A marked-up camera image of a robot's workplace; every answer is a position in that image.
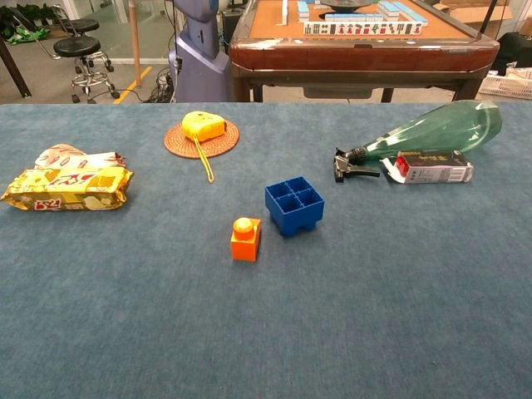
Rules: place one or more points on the blue toy block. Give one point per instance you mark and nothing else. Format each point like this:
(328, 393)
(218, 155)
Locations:
(299, 220)

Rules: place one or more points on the orange toy block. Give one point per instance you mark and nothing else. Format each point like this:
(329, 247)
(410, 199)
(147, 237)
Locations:
(245, 249)

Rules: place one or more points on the round woven coaster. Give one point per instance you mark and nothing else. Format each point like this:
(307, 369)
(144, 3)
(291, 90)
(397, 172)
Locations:
(224, 145)

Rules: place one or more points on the yellow tape measure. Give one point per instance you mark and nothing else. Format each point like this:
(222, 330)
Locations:
(203, 124)

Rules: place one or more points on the brown mahjong table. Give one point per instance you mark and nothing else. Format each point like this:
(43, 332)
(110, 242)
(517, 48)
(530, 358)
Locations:
(353, 56)

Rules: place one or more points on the grey white cardboard box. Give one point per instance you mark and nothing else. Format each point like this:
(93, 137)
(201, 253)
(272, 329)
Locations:
(436, 171)

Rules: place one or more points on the green spray bottle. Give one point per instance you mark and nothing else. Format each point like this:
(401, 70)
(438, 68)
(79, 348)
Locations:
(436, 129)

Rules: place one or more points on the upright white mahjong tile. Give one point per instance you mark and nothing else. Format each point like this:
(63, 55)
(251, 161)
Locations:
(284, 10)

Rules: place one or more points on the small blue mahjong tile stack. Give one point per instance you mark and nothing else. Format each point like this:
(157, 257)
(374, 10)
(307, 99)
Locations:
(303, 10)

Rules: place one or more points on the face-up mahjong tile row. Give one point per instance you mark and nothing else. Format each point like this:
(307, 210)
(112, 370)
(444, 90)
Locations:
(361, 28)

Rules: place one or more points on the yellow snack package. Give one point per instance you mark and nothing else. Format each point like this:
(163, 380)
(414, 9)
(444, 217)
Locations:
(66, 191)

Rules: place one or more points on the short blue mahjong tile row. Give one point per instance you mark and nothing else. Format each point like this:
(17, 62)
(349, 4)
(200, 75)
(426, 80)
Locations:
(353, 17)

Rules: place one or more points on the wooden pole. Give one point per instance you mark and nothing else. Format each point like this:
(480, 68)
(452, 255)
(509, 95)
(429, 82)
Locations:
(135, 41)

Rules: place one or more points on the white red snack package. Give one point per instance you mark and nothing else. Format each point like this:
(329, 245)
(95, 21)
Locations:
(62, 156)

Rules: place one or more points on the black dish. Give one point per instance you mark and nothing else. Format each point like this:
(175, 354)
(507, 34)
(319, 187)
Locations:
(347, 4)

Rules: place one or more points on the long blue mahjong tile stack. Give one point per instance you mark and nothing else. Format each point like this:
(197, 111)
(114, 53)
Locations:
(401, 10)

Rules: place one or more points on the black stool with backrest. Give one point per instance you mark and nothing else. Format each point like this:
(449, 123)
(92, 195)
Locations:
(77, 45)

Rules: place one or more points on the black round stool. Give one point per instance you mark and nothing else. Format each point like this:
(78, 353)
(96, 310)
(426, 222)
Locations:
(81, 25)

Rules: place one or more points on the white plastic basket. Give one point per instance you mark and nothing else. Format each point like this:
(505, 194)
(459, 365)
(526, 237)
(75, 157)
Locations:
(507, 87)

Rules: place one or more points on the dark table leg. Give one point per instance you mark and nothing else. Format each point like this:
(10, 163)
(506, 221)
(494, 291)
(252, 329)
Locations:
(16, 75)

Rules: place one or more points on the black rod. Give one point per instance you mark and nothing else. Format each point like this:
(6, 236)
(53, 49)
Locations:
(487, 18)

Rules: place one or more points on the black bag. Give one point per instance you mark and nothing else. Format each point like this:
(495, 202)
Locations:
(515, 50)

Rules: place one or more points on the green plants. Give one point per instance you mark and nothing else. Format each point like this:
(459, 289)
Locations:
(25, 16)

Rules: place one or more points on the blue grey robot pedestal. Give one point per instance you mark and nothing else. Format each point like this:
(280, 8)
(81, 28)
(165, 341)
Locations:
(199, 70)

